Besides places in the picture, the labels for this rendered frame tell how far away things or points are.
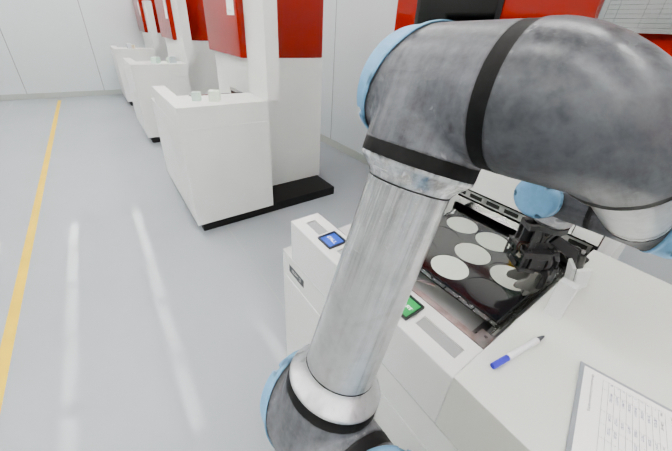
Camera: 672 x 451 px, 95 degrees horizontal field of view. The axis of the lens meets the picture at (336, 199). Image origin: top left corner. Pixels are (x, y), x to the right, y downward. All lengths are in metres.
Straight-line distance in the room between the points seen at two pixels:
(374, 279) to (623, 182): 0.20
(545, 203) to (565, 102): 0.40
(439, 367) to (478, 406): 0.07
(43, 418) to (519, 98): 1.94
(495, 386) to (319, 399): 0.32
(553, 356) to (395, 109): 0.56
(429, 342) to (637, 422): 0.30
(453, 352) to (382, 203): 0.41
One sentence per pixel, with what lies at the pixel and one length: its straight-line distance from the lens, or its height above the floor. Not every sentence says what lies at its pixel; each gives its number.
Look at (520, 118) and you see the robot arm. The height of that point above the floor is 1.41.
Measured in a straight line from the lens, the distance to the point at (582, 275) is 0.74.
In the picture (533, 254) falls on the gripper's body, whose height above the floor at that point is 1.05.
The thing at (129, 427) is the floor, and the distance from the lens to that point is 1.76.
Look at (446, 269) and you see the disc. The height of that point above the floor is 0.90.
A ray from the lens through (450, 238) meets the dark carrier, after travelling 1.03.
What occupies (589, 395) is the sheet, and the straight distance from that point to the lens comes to 0.70.
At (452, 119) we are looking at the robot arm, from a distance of 0.25.
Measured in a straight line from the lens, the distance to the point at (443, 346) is 0.65.
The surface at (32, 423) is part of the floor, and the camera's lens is 1.96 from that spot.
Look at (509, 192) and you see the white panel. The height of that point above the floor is 1.02.
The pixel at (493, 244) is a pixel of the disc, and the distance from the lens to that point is 1.06.
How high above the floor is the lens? 1.45
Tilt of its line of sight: 29 degrees down
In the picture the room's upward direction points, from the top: 3 degrees clockwise
